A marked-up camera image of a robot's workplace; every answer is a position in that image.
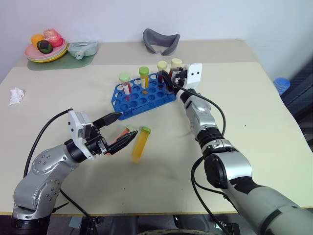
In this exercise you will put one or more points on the crumpled white tissue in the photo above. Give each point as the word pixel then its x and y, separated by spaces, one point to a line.
pixel 16 96

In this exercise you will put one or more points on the orange toy fruit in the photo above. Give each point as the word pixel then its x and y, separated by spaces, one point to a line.
pixel 36 38

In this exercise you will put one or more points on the yellow tube green cap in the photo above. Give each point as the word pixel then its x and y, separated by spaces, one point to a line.
pixel 144 82
pixel 140 144

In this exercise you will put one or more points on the clear plastic bag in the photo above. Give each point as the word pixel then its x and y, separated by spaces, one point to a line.
pixel 84 47

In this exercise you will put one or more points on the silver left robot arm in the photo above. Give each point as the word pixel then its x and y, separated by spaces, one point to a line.
pixel 46 166

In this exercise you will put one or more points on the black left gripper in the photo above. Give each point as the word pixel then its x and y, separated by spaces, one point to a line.
pixel 96 144

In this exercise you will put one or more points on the pink wrapped toy fruit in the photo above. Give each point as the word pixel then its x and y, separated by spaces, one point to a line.
pixel 53 37

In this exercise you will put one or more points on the pink plate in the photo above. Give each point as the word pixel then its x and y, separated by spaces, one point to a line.
pixel 33 51

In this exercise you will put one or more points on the red tube green cap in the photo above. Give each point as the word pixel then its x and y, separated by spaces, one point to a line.
pixel 126 88
pixel 124 132

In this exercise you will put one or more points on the blue water bottle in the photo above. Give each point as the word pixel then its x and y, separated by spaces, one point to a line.
pixel 281 84

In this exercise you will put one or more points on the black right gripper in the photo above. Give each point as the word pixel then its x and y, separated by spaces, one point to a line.
pixel 179 77

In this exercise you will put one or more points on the yellow plate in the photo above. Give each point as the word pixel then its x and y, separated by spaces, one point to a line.
pixel 55 58

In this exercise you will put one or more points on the small grey box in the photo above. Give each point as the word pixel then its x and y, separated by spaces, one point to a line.
pixel 74 222

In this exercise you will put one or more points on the green placemat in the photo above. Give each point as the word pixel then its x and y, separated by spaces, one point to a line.
pixel 73 64

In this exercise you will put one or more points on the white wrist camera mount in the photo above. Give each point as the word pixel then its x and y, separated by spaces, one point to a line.
pixel 195 78
pixel 74 122

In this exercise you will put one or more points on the blue test tube rack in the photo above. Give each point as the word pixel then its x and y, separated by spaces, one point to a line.
pixel 146 102

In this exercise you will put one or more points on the dark brown green toy food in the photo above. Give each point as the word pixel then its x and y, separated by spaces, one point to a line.
pixel 44 46

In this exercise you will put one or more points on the grey headset face pad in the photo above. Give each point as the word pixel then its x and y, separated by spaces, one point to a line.
pixel 151 39

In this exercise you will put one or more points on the pale green plate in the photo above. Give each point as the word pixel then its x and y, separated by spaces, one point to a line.
pixel 64 50

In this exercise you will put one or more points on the black textured case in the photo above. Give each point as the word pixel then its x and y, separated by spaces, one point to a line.
pixel 302 98

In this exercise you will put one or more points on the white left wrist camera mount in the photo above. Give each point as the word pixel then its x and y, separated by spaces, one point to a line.
pixel 74 122

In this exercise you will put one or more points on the dark red tube pale cap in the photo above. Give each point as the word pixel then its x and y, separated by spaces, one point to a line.
pixel 176 63
pixel 161 66

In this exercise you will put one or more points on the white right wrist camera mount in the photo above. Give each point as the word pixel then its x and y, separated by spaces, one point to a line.
pixel 195 78

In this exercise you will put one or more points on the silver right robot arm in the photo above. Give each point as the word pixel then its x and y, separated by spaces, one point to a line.
pixel 230 171

